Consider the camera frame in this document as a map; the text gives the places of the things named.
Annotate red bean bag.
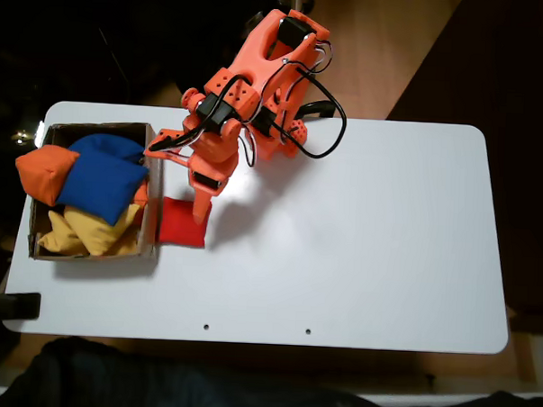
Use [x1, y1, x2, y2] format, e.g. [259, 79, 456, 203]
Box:
[156, 196, 209, 250]

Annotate brown cardboard box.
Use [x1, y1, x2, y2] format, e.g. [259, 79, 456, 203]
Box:
[26, 117, 167, 267]

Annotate small orange bean bag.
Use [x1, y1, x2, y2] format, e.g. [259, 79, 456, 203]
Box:
[130, 178, 149, 229]

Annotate blue bean bag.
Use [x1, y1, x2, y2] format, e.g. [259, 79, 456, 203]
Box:
[52, 131, 152, 229]

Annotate yellow bean bag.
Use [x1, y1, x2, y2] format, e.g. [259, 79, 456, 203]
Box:
[60, 201, 141, 258]
[37, 209, 92, 256]

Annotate large orange bean bag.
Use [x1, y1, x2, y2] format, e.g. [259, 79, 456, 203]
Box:
[13, 143, 80, 209]

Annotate grey office chair base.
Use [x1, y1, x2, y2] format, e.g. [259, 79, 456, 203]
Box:
[245, 0, 315, 33]

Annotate black clamp at table corner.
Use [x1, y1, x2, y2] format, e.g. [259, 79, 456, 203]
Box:
[0, 290, 41, 323]

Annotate orange camera mount with camera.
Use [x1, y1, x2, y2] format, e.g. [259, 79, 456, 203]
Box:
[143, 127, 197, 161]

